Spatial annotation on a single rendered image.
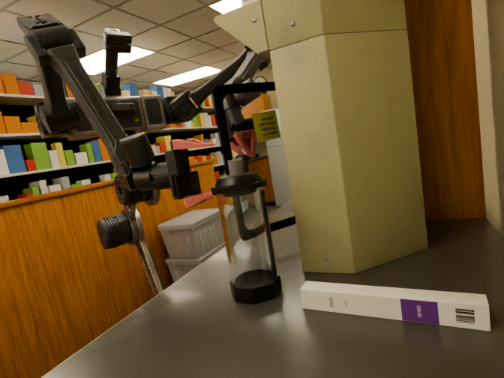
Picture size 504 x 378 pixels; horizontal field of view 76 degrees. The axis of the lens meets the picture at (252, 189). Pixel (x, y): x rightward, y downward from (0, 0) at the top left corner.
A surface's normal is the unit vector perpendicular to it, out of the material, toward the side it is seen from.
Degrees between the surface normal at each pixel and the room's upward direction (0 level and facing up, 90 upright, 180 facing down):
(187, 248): 96
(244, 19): 90
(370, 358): 0
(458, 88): 90
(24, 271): 90
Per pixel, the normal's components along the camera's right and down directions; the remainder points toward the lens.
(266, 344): -0.16, -0.98
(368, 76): 0.33, 0.07
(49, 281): 0.89, -0.09
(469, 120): -0.42, 0.19
